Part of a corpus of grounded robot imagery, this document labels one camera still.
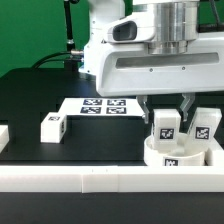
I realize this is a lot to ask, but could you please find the white round stool seat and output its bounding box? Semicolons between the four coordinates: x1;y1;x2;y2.
143;133;205;167

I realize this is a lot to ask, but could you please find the white marker tag sheet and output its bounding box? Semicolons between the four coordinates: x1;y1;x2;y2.
59;98;144;117

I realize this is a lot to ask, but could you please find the white U-shaped boundary wall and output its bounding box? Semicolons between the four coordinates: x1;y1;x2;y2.
0;125;224;194

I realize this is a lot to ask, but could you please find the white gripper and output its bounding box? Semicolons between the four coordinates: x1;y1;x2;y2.
95;11;224;124

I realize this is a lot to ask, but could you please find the black cable bundle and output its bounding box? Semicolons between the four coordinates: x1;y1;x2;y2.
31;49;85;69

